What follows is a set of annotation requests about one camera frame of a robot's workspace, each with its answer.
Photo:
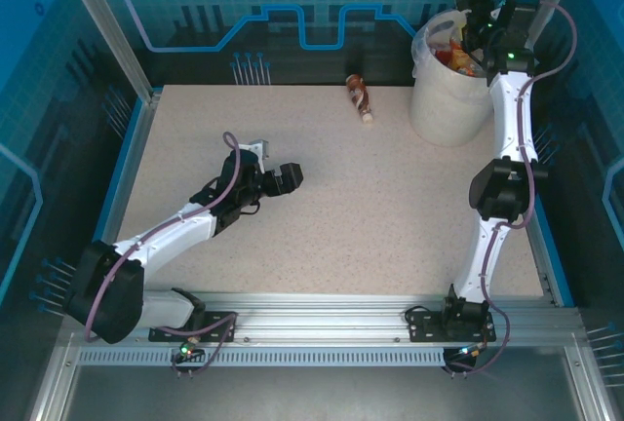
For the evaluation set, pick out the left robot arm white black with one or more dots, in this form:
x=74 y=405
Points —
x=166 y=241

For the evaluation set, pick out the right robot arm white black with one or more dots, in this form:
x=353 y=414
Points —
x=512 y=119

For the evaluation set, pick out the cream round bin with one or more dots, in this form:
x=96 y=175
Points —
x=443 y=109

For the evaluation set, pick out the white plastic bucket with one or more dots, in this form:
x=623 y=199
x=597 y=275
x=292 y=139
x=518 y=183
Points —
x=420 y=48

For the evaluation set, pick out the crushed brown label bottle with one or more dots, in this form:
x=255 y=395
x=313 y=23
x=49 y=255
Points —
x=360 y=97

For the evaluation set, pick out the small circuit board with LED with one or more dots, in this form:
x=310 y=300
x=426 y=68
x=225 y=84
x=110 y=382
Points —
x=185 y=350
x=468 y=352

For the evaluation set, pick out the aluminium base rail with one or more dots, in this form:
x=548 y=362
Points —
x=317 y=318

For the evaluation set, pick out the aluminium frame rail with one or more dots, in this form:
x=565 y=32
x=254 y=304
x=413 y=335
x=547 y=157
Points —
x=587 y=387
x=51 y=387

